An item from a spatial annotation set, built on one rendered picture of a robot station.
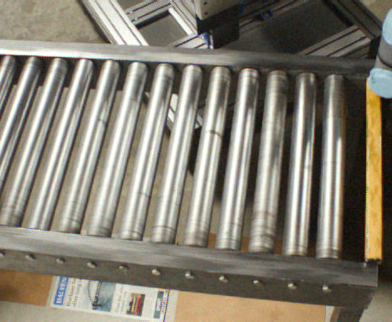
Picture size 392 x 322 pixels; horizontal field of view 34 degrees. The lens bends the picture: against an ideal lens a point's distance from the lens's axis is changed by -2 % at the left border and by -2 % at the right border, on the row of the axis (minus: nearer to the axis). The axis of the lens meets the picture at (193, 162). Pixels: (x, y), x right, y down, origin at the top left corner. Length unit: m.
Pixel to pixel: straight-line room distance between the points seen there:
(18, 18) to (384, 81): 1.91
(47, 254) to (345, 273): 0.57
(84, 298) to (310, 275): 1.05
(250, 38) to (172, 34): 0.28
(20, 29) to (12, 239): 1.65
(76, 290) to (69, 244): 0.85
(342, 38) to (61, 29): 1.18
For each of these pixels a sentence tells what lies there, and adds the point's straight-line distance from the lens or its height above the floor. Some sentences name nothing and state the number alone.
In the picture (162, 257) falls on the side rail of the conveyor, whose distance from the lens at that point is 1.24.
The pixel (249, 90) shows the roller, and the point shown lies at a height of 0.80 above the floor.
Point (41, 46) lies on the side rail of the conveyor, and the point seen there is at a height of 0.80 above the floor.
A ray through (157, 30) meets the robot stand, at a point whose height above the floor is 0.21.
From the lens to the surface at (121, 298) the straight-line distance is 2.09.
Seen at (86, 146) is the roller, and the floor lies 0.80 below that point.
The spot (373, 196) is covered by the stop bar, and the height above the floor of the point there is 0.82.
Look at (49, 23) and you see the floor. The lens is 2.85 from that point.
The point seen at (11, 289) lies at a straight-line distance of 2.20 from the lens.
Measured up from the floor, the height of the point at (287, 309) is 0.00.
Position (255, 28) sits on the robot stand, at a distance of 2.38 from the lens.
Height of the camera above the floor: 1.93
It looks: 57 degrees down
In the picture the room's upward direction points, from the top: 9 degrees counter-clockwise
